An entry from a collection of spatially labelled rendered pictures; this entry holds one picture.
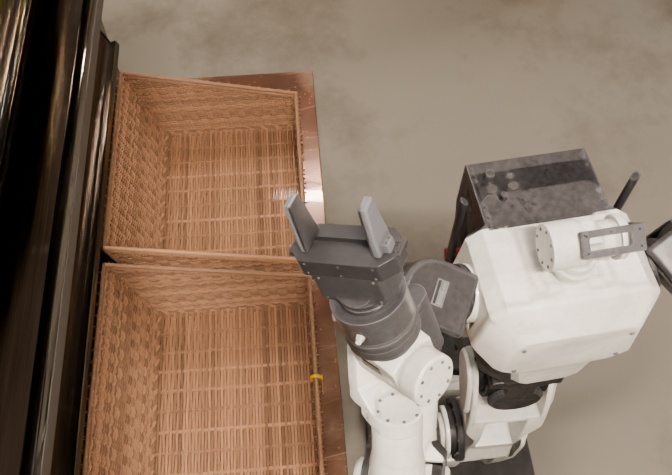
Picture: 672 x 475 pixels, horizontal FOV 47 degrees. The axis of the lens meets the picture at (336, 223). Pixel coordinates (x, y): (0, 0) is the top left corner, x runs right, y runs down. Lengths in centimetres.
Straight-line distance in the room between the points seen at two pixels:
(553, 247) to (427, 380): 27
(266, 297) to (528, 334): 96
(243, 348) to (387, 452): 100
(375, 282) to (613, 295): 48
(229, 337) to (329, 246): 118
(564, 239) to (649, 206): 202
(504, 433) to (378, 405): 81
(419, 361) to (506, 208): 39
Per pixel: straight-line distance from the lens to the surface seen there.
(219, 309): 200
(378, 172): 293
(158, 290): 192
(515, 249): 116
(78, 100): 132
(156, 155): 223
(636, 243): 108
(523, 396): 150
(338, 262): 78
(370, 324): 82
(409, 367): 88
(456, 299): 111
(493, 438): 176
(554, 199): 122
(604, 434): 262
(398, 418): 97
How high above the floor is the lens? 238
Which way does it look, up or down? 58 degrees down
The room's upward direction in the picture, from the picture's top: straight up
